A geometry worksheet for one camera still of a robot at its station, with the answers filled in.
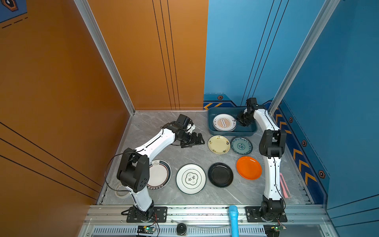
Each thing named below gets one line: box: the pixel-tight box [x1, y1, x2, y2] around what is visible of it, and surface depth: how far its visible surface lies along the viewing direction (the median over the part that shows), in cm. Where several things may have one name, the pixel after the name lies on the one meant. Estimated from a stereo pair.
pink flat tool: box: [279, 172, 292, 199], surface depth 82 cm
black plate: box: [207, 162, 234, 188], surface depth 87 cm
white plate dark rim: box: [146, 159, 172, 191], surface depth 89 cm
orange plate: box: [236, 156, 263, 181], surface depth 87 cm
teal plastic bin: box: [207, 106, 258, 137], surface depth 110 cm
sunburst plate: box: [212, 113, 238, 132], surface depth 111 cm
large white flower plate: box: [175, 163, 207, 195], surface depth 86 cm
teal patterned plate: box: [230, 136, 253, 156], surface depth 101 cm
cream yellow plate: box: [207, 134, 231, 155], surface depth 101 cm
